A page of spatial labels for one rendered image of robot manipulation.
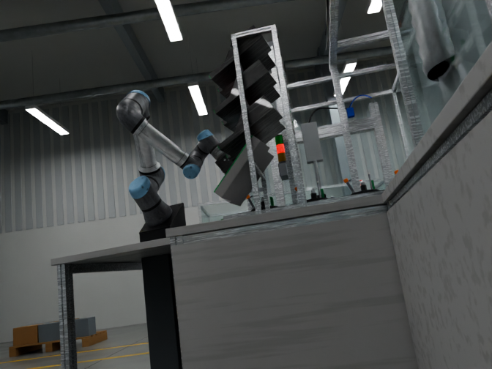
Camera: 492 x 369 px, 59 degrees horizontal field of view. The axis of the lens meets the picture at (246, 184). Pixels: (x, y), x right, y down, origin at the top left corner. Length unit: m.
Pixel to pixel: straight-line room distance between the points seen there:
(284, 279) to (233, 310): 0.19
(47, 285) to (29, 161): 3.07
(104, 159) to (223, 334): 10.02
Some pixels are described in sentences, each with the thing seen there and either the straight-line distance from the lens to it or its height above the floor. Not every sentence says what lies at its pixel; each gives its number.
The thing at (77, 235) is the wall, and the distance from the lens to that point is 11.21.
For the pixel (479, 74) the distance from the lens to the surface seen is 0.58.
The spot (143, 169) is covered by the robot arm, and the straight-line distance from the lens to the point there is 2.33.
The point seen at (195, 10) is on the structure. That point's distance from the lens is 7.56.
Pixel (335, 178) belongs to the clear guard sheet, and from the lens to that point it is 3.59.
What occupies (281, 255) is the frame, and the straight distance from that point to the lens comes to 1.45.
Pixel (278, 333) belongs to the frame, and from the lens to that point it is 1.46.
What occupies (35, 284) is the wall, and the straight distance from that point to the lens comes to 11.55.
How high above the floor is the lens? 0.65
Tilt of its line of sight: 12 degrees up
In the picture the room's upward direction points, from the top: 8 degrees counter-clockwise
